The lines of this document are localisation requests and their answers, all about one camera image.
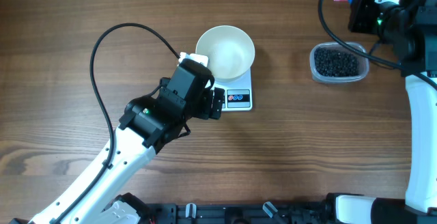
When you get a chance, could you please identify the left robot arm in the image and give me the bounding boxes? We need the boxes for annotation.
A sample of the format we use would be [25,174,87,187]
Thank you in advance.
[30,59,224,223]

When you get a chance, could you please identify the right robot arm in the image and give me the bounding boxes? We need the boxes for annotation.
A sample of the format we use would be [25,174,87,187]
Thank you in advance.
[318,0,436,223]

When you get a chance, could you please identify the white digital kitchen scale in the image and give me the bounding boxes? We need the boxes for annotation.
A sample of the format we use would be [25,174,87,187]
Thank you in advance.
[213,69,253,112]

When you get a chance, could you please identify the white bowl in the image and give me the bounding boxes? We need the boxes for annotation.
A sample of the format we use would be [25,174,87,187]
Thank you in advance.
[195,25,255,82]

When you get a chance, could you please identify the clear plastic container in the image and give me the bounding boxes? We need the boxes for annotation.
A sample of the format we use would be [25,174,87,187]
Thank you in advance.
[309,42,369,84]

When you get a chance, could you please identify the black beans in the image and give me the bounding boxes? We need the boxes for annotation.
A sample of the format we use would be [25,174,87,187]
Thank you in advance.
[314,48,358,77]

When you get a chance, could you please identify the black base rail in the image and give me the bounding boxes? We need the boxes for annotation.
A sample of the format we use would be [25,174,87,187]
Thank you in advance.
[146,202,328,224]

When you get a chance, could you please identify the left black cable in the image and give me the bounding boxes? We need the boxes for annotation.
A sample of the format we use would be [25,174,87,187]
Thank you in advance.
[49,23,181,224]

